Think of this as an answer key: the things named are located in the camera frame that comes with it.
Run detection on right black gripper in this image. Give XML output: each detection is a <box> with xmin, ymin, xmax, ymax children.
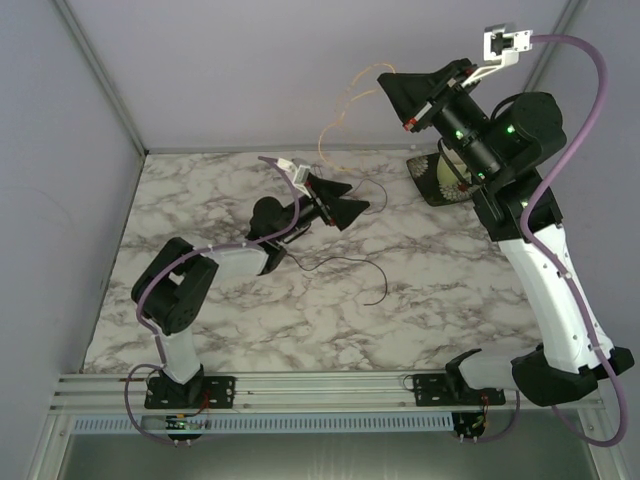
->
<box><xmin>376</xmin><ymin>58</ymin><xmax>503</xmax><ymax>183</ymax></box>

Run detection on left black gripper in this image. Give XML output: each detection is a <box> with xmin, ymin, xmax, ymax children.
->
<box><xmin>275</xmin><ymin>173</ymin><xmax>370</xmax><ymax>243</ymax></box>

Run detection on yellow wire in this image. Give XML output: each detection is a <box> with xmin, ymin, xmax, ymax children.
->
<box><xmin>317</xmin><ymin>62</ymin><xmax>396</xmax><ymax>174</ymax></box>

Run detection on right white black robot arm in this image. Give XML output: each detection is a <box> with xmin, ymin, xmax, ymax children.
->
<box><xmin>378</xmin><ymin>59</ymin><xmax>635</xmax><ymax>406</ymax></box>

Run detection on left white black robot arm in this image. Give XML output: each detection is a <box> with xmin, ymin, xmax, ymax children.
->
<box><xmin>131</xmin><ymin>174</ymin><xmax>370</xmax><ymax>408</ymax></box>

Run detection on black floral square plate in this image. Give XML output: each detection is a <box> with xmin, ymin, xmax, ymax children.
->
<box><xmin>406</xmin><ymin>153</ymin><xmax>479</xmax><ymax>207</ymax></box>

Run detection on light green mug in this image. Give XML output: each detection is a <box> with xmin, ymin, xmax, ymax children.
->
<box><xmin>436</xmin><ymin>150</ymin><xmax>471</xmax><ymax>186</ymax></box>

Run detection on right black circuit board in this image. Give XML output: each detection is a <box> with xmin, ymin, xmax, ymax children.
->
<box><xmin>452</xmin><ymin>411</ymin><xmax>488</xmax><ymax>444</ymax></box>

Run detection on left green circuit board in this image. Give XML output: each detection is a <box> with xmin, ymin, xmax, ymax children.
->
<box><xmin>165</xmin><ymin>415</ymin><xmax>211</xmax><ymax>432</ymax></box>

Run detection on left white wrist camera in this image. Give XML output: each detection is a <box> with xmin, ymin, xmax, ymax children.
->
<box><xmin>276</xmin><ymin>158</ymin><xmax>311</xmax><ymax>197</ymax></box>

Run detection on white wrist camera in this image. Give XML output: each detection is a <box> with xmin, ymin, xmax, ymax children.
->
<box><xmin>463</xmin><ymin>24</ymin><xmax>533</xmax><ymax>86</ymax></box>
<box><xmin>276</xmin><ymin>158</ymin><xmax>311</xmax><ymax>197</ymax></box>

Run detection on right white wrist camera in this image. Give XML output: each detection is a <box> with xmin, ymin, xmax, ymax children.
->
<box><xmin>463</xmin><ymin>24</ymin><xmax>533</xmax><ymax>86</ymax></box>

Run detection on right aluminium frame post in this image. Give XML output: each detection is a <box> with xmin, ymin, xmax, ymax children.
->
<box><xmin>522</xmin><ymin>0</ymin><xmax>589</xmax><ymax>92</ymax></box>

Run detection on aluminium frame post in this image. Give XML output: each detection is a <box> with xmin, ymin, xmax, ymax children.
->
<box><xmin>522</xmin><ymin>0</ymin><xmax>589</xmax><ymax>92</ymax></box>
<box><xmin>51</xmin><ymin>0</ymin><xmax>149</xmax><ymax>158</ymax></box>

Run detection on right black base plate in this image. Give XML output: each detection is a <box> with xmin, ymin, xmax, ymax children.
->
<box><xmin>402</xmin><ymin>373</ymin><xmax>506</xmax><ymax>407</ymax></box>

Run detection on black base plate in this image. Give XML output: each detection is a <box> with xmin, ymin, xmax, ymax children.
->
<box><xmin>144</xmin><ymin>374</ymin><xmax>236</xmax><ymax>410</ymax></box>
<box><xmin>402</xmin><ymin>373</ymin><xmax>506</xmax><ymax>407</ymax></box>

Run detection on blue slotted cable duct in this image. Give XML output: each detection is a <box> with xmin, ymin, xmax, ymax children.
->
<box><xmin>73</xmin><ymin>412</ymin><xmax>453</xmax><ymax>435</ymax></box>

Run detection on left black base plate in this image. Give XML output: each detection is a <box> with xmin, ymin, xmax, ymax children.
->
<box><xmin>144</xmin><ymin>374</ymin><xmax>236</xmax><ymax>410</ymax></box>

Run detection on left aluminium frame post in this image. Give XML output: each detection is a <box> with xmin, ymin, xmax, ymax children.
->
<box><xmin>51</xmin><ymin>0</ymin><xmax>149</xmax><ymax>158</ymax></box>

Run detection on aluminium front rail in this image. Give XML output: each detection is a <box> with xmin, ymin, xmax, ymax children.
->
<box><xmin>49</xmin><ymin>367</ymin><xmax>609</xmax><ymax>416</ymax></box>

